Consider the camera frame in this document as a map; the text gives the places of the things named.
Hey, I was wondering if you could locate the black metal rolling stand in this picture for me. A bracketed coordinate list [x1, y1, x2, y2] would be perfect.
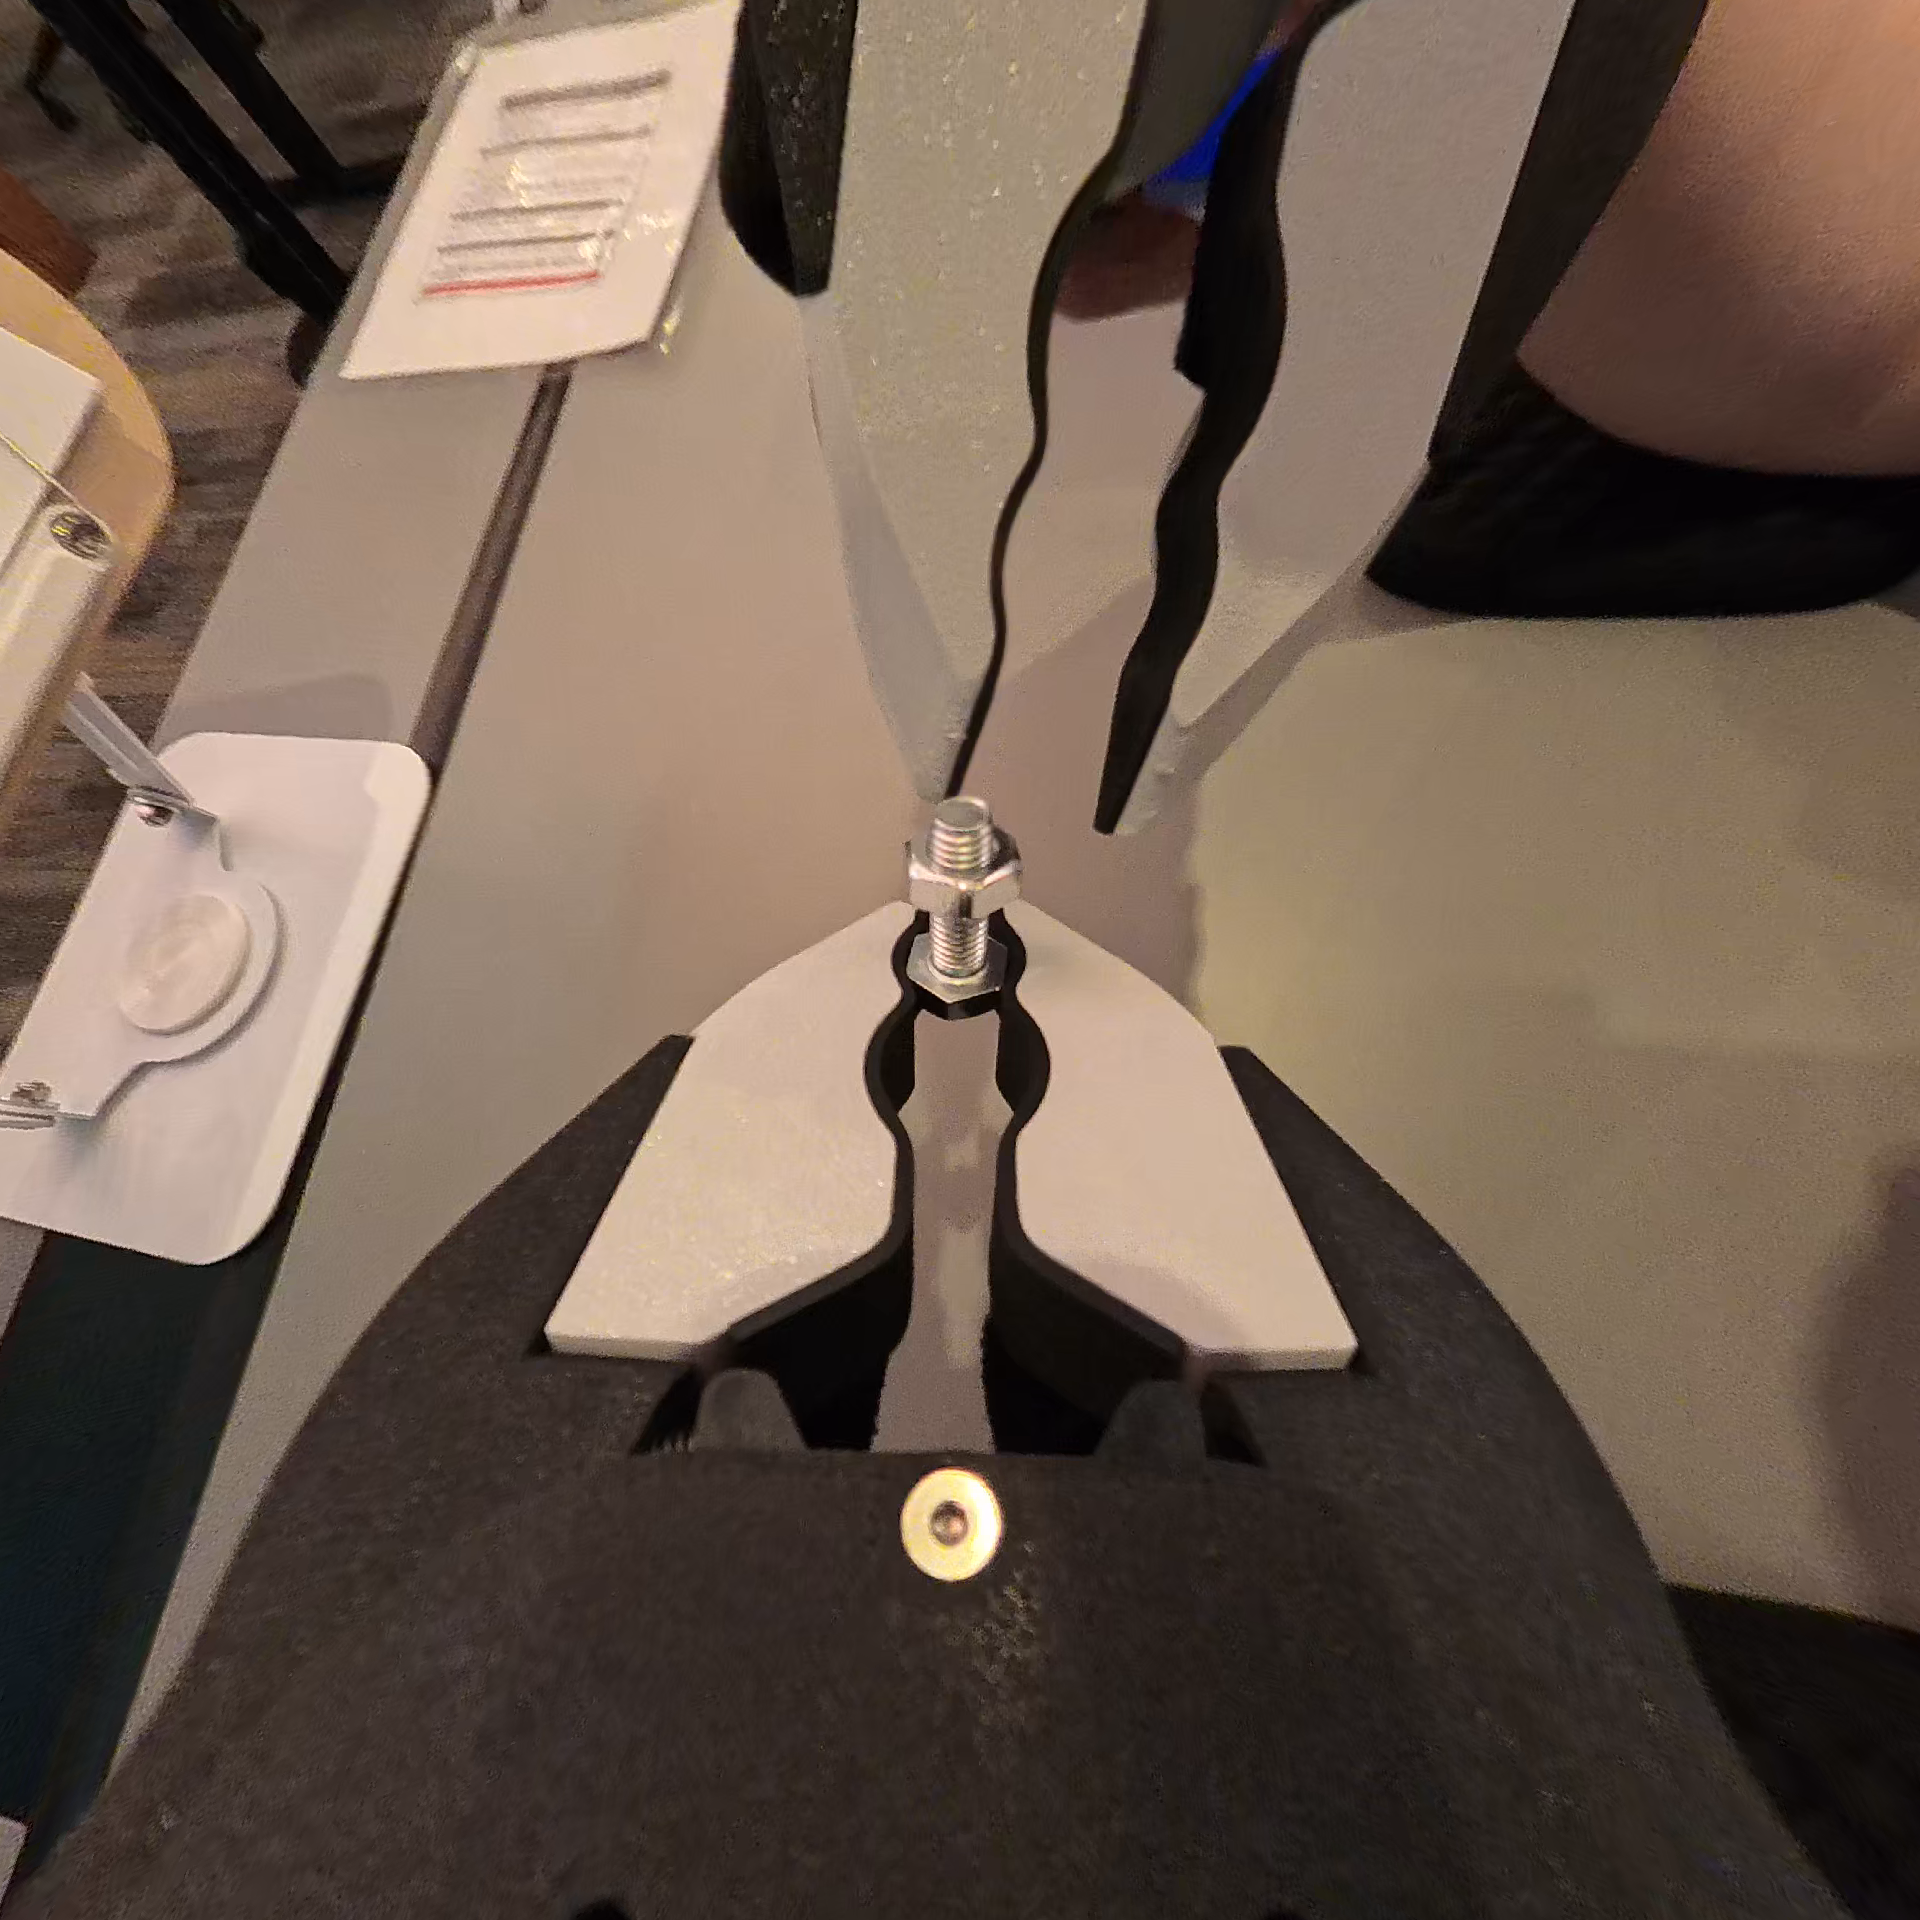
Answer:
[29, 0, 483, 324]

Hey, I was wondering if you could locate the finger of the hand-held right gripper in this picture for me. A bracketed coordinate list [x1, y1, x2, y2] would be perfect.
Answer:
[801, 0, 1162, 800]
[1092, 0, 1579, 836]

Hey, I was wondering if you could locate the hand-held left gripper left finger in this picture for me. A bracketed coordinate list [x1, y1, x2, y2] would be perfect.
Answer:
[545, 900, 921, 1453]

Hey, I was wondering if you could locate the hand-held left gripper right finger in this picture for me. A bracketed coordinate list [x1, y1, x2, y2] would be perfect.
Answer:
[978, 900, 1363, 1453]

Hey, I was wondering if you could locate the person's right forearm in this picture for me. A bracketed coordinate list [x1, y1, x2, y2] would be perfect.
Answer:
[1516, 0, 1920, 473]

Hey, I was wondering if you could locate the wooden beam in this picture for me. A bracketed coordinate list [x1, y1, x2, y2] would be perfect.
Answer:
[0, 165, 98, 295]

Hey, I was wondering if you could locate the silver hex nut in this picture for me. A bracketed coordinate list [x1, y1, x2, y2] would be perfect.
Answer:
[903, 832, 1025, 920]

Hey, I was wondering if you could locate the white paper sheet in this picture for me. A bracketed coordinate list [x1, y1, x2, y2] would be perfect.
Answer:
[344, 0, 746, 381]

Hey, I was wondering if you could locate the instruction board on stand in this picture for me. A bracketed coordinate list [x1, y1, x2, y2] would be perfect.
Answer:
[0, 329, 108, 752]

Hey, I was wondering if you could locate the person's right hand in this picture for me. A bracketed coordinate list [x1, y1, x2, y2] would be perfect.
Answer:
[1056, 201, 1205, 324]

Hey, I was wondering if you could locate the blue plastic bin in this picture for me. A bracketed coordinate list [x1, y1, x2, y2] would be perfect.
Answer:
[1148, 46, 1285, 197]

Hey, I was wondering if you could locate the silver hex bolt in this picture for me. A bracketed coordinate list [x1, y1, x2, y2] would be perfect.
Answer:
[903, 798, 1026, 1022]

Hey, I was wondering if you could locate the wooden document stand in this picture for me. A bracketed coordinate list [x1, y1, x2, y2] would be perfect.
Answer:
[0, 246, 435, 1269]

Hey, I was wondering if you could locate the black elbow rest pad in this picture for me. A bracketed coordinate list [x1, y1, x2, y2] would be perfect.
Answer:
[1367, 358, 1920, 618]

